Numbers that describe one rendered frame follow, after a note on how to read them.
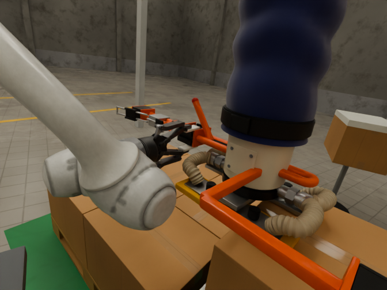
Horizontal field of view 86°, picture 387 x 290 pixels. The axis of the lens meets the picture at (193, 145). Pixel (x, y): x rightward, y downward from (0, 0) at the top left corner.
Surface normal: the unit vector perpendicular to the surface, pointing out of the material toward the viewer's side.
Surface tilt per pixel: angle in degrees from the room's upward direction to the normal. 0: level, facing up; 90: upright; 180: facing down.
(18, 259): 0
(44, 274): 0
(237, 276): 90
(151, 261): 0
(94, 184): 64
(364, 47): 90
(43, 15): 90
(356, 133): 90
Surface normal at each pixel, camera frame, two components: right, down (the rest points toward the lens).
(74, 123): 0.44, 0.04
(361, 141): -0.41, 0.29
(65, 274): 0.12, -0.92
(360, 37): -0.82, 0.11
